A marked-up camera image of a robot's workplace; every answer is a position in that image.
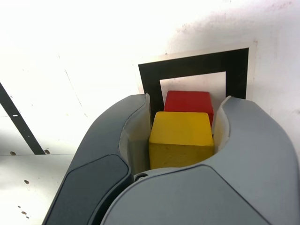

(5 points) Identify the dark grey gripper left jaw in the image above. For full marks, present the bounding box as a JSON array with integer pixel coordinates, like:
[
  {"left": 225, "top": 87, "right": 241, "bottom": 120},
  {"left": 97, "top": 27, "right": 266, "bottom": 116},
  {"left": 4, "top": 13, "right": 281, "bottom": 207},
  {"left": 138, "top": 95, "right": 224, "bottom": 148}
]
[{"left": 43, "top": 92, "right": 153, "bottom": 225}]

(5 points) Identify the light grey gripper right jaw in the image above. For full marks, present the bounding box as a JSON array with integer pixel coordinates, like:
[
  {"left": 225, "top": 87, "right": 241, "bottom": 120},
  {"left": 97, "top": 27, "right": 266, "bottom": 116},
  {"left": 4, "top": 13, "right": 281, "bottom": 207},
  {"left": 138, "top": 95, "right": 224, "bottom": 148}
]
[{"left": 100, "top": 95, "right": 295, "bottom": 225}]

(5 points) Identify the yellow cube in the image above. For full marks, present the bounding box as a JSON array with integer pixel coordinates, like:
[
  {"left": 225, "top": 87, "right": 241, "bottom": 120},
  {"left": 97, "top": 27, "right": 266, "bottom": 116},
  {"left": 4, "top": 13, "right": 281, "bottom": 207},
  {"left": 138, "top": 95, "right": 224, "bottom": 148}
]
[{"left": 148, "top": 111, "right": 214, "bottom": 170}]

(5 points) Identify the red cube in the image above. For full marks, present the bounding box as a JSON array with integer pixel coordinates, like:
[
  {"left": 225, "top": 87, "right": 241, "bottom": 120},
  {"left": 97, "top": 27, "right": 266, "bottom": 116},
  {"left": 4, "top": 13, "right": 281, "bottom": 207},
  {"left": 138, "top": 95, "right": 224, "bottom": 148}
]
[{"left": 163, "top": 90, "right": 215, "bottom": 135}]

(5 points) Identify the black tape square outline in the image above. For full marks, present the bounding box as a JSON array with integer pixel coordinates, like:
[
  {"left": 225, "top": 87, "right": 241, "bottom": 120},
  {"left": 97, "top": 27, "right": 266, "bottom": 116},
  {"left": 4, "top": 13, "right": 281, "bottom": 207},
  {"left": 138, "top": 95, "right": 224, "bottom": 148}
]
[{"left": 138, "top": 47, "right": 249, "bottom": 118}]

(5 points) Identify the black tape strip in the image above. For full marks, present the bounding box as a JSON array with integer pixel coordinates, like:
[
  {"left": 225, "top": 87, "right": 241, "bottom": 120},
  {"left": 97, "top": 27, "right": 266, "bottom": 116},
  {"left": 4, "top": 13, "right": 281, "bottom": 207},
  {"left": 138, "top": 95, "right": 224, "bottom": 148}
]
[{"left": 0, "top": 82, "right": 46, "bottom": 155}]

